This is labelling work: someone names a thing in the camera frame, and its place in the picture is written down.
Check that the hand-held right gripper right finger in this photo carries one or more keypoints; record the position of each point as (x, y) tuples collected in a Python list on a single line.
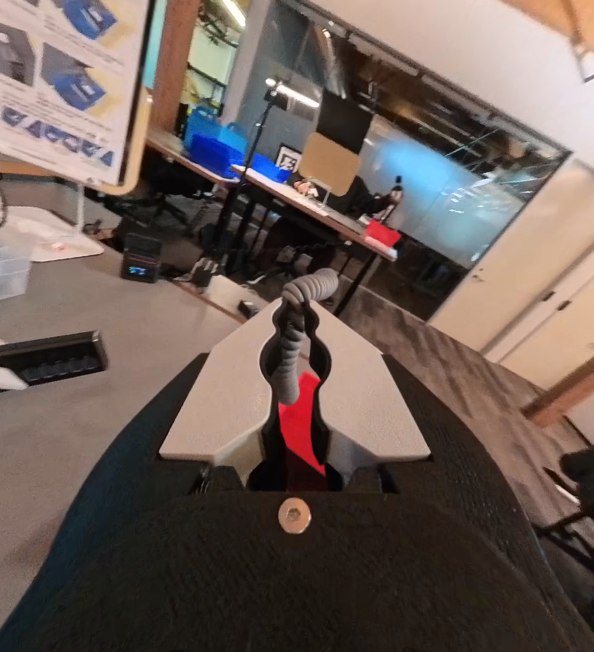
[(373, 407)]

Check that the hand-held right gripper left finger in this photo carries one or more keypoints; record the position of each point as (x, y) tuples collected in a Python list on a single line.
[(220, 407)]

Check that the black usb hub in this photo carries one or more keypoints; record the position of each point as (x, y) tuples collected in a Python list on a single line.
[(47, 351)]

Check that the red plastic bin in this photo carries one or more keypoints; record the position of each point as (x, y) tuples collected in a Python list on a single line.
[(302, 423)]

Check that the white sign stand base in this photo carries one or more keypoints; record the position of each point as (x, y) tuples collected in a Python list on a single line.
[(62, 244)]

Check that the black battery charger dock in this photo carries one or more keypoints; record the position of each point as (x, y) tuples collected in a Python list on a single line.
[(208, 272)]

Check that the black charger case with screen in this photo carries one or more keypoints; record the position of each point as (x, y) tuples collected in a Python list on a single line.
[(141, 254)]

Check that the small red bin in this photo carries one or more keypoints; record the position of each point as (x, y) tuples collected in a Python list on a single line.
[(381, 234)]

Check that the white double door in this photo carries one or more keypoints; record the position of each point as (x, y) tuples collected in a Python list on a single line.
[(531, 280)]

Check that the long wooden table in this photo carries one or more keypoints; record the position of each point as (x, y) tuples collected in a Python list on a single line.
[(174, 147), (287, 191)]

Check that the black office chair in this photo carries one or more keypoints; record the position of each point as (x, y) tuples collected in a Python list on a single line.
[(592, 473)]

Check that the blue plastic bin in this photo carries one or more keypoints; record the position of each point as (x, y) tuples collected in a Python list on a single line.
[(271, 168), (215, 158)]

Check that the framed tag sign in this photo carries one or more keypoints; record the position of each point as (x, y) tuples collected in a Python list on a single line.
[(289, 159)]

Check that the poster sign on wooden board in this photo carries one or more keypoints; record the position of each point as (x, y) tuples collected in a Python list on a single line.
[(47, 76)]

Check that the blue carry bag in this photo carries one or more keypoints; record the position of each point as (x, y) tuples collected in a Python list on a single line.
[(210, 122)]

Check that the black hanging panel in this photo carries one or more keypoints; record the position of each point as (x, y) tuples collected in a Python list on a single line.
[(345, 122)]

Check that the black tripod light stand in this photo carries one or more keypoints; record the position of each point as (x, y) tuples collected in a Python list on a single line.
[(276, 94)]

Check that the wooden pillar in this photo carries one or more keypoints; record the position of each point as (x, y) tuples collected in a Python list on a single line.
[(174, 51)]

